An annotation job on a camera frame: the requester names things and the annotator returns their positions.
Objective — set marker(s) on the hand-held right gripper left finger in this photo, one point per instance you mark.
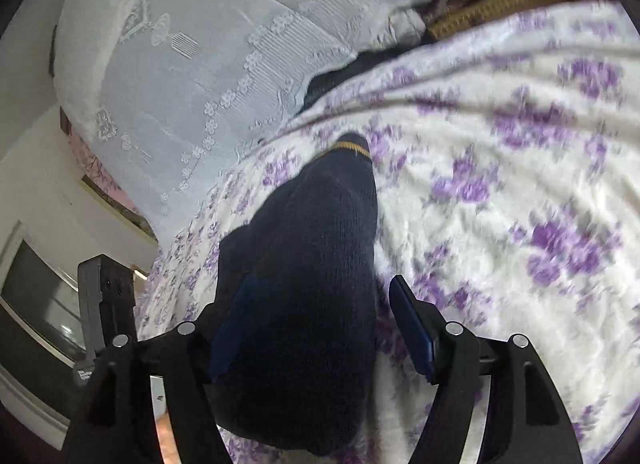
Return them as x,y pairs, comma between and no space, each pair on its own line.
200,339

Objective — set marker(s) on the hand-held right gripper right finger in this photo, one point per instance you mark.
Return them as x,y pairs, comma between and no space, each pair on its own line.
412,324

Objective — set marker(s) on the navy knit cardigan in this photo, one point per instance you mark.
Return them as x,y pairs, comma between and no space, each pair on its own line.
310,294

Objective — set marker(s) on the white framed window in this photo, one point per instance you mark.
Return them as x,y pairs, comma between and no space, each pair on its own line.
35,304

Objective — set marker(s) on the dark framed board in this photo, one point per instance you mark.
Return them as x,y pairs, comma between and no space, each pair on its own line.
120,209

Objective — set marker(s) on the pink floral cloth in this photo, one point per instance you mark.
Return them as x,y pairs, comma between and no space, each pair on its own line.
95,164

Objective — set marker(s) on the purple floral bedsheet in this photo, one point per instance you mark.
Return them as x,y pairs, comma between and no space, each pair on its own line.
500,194

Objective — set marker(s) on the black cloth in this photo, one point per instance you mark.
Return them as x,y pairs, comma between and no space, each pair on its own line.
350,69

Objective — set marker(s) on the white lace cover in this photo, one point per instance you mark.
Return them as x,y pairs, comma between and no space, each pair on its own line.
225,59

